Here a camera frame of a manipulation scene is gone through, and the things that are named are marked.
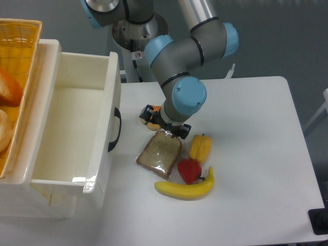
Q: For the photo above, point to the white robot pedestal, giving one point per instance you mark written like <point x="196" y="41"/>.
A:
<point x="139" y="53"/>

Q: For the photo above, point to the yellow banana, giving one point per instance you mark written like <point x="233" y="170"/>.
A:
<point x="187" y="191"/>

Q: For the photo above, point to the white bracket behind table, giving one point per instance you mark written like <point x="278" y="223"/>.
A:
<point x="230" y="73"/>

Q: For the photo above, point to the black device at table corner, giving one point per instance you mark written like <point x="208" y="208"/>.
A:
<point x="318" y="219"/>

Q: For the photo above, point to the yellow bell pepper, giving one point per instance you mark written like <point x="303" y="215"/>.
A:
<point x="200" y="148"/>

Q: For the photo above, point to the white drawer cabinet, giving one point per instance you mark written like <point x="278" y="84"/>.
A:
<point x="21" y="195"/>

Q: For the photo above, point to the white frame at right edge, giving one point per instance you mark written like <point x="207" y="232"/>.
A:
<point x="317" y="117"/>

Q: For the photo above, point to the orange wicker basket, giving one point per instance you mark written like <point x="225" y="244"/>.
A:
<point x="19" y="41"/>

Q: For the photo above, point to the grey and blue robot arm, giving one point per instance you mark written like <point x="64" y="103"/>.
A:
<point x="169" y="60"/>

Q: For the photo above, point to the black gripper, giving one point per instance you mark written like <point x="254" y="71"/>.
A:
<point x="177" y="128"/>

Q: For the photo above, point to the white open drawer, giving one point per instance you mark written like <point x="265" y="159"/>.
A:
<point x="73" y="153"/>

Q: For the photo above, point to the toast slice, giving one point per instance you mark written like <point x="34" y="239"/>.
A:
<point x="160" y="154"/>

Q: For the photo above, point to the black drawer handle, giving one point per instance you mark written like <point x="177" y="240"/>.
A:
<point x="116" y="133"/>

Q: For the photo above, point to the pale round bread in basket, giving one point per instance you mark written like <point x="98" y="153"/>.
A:
<point x="6" y="130"/>

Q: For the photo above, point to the red bell pepper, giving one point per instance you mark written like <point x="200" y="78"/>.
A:
<point x="190" y="171"/>

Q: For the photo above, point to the orange bread in basket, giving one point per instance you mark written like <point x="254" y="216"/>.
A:
<point x="11" y="92"/>

